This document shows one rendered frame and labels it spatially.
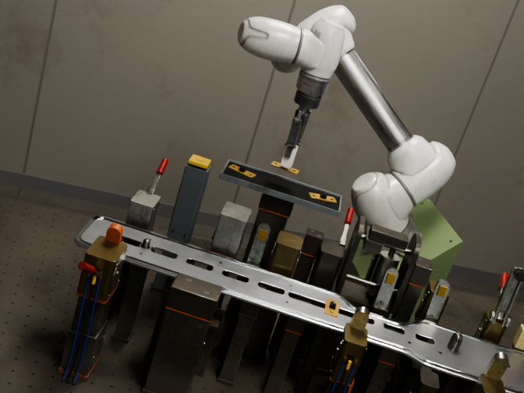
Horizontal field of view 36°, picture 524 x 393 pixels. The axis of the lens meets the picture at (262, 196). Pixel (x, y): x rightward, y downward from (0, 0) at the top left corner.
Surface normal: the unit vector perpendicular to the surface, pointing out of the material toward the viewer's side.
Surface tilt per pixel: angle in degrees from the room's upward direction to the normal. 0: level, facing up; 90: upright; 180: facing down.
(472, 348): 0
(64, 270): 0
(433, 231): 47
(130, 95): 90
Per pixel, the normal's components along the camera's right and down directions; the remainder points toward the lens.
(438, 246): -0.51, -0.74
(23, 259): 0.28, -0.88
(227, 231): -0.14, 0.35
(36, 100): 0.11, 0.42
